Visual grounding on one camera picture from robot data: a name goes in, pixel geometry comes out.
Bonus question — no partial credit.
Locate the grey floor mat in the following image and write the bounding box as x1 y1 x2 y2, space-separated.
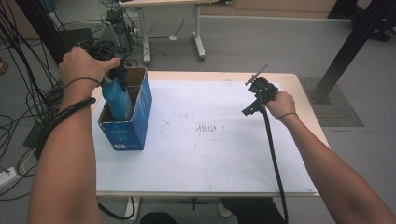
298 77 365 128

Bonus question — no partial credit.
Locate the black box-shaped case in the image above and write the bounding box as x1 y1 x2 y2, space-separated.
56 27 96 63

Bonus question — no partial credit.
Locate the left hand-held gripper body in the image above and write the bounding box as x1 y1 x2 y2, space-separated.
74 43 130 84

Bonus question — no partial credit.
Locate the white desk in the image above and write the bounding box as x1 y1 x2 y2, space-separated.
118 0 233 65

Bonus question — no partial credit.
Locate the white power strip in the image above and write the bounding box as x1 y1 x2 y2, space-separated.
0 166 19 189

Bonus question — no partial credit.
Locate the black floor base plate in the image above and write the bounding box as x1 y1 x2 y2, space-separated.
22 119 48 149

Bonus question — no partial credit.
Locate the dark left wrist band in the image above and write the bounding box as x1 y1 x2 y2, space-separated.
62 77 103 91

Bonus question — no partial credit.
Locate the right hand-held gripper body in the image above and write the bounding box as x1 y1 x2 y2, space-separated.
241 77 279 118

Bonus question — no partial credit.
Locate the dark right wrist band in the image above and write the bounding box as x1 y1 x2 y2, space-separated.
276 112 300 121

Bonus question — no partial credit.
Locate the light wooden table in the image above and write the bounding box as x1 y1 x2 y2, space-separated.
89 70 332 198

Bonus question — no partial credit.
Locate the person's right hand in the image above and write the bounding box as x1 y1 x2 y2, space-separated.
264 90 298 121

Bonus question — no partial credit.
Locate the blue cardboard box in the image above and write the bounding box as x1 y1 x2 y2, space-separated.
97 66 154 152

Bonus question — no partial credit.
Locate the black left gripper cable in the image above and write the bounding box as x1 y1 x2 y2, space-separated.
33 96 137 222

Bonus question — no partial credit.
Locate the blue bottle with white cap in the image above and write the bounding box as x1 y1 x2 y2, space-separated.
100 76 135 123

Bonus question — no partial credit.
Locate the wooden cabinet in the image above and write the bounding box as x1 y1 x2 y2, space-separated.
200 0 338 19

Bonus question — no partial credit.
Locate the grey computer tower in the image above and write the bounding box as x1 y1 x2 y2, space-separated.
104 8 134 54

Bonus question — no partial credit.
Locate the person's dark trouser leg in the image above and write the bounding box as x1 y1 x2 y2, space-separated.
219 197 287 224

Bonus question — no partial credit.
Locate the black metal stand post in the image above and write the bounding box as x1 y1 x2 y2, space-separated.
307 0 396 105
14 0 76 66

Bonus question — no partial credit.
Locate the person's white shoe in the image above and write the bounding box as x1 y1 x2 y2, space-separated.
217 200 233 219

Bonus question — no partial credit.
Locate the dark wrist band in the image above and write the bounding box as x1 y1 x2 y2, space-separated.
276 112 300 121
62 77 103 91

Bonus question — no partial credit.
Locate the tangle of black floor cables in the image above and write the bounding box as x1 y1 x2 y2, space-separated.
0 0 141 202

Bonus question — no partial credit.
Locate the person's left hand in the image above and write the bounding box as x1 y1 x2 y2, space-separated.
57 46 122 91

